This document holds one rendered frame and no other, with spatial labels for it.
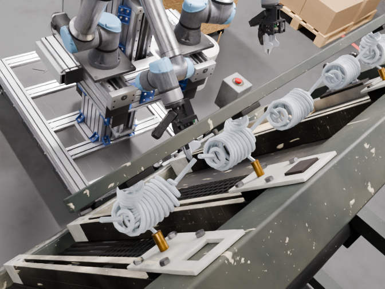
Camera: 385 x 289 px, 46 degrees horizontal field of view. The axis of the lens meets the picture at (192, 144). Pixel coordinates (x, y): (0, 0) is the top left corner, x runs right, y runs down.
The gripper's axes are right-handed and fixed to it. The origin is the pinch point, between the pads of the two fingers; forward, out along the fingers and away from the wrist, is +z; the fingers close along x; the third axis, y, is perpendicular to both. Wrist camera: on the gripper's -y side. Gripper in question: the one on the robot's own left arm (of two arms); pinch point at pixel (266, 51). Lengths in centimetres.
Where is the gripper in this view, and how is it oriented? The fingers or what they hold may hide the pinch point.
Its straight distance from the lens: 200.7
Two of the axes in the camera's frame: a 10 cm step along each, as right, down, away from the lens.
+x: 7.9, -3.3, 5.2
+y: 6.1, 3.2, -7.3
